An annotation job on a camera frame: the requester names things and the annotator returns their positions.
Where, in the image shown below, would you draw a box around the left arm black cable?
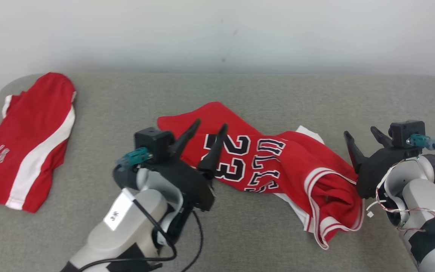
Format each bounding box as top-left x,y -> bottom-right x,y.
77,198 -> 205,272

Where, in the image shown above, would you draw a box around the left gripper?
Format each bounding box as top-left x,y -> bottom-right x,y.
151,119 -> 228,212

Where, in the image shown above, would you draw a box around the red white wire bundle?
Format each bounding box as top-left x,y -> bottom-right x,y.
367,161 -> 435,233

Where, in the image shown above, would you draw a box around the red Bulls 23 jersey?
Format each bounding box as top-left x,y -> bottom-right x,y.
157,101 -> 365,250

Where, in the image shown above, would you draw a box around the right arm teal cable connector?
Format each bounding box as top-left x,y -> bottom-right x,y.
408,134 -> 435,150

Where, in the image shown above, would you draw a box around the red shorts with white stripe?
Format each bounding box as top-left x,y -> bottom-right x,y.
0,73 -> 77,213

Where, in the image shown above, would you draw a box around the left arm teal cable connector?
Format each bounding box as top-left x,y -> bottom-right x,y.
117,147 -> 153,169

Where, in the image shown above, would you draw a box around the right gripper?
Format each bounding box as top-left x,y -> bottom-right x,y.
344,127 -> 422,199

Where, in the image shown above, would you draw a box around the arm teal cable connector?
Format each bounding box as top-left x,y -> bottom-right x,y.
117,147 -> 153,169
408,134 -> 435,150

